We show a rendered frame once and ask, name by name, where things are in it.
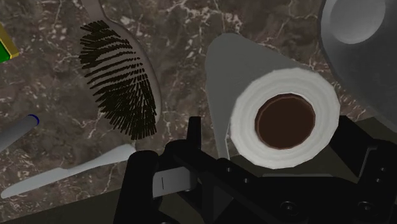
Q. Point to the grey pen with blue tip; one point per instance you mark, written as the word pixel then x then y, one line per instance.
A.
pixel 17 130

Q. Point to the large grey round object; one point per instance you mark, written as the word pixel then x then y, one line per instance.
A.
pixel 369 68

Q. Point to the green and yellow box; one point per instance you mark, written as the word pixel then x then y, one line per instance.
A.
pixel 7 49

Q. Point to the white paper towel roll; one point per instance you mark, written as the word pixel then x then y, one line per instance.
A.
pixel 248 102

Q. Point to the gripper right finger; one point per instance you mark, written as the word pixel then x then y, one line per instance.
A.
pixel 380 173

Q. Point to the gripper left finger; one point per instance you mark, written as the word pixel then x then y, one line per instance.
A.
pixel 141 186

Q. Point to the grey hairbrush with black bristles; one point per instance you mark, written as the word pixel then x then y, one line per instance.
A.
pixel 121 86

